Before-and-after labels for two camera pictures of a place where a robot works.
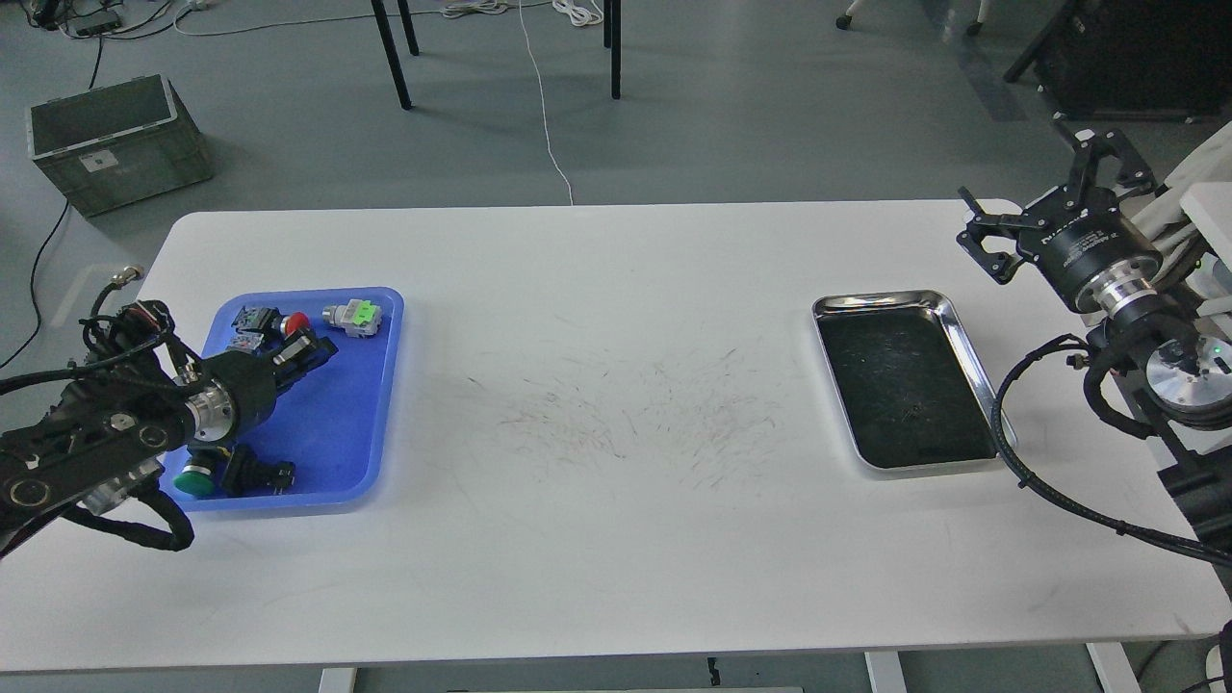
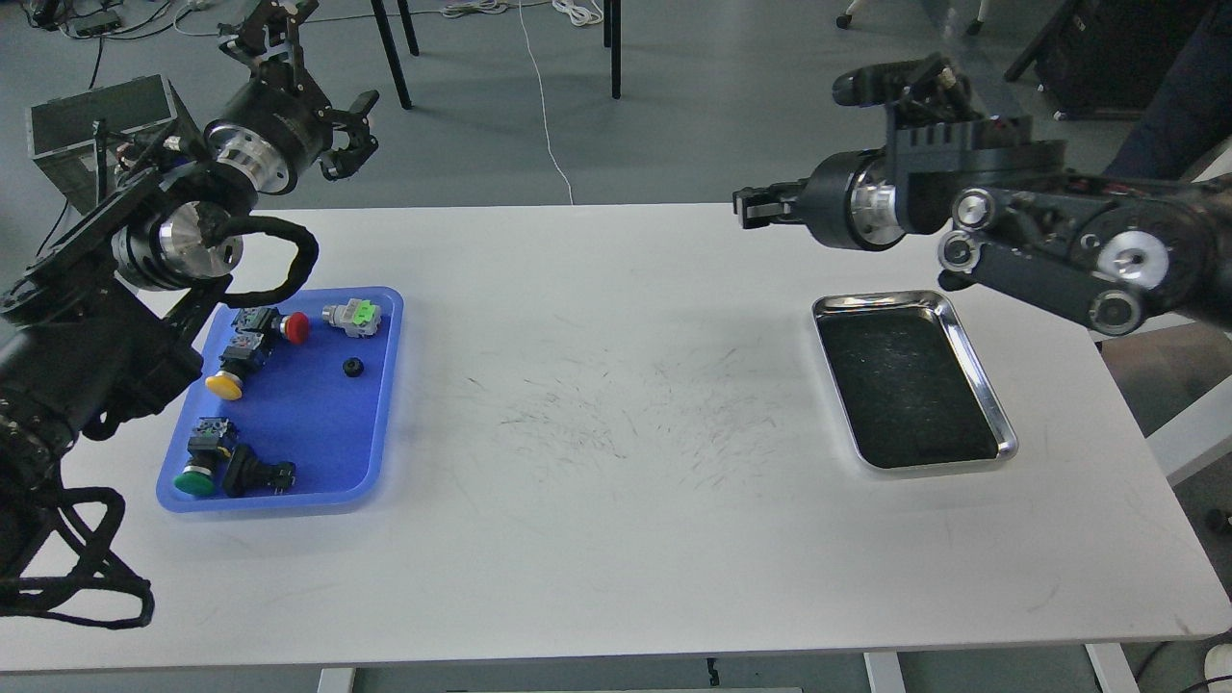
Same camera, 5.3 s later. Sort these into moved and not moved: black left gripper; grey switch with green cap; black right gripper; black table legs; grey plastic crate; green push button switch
Moved: black right gripper; black left gripper
Not moved: grey switch with green cap; green push button switch; grey plastic crate; black table legs
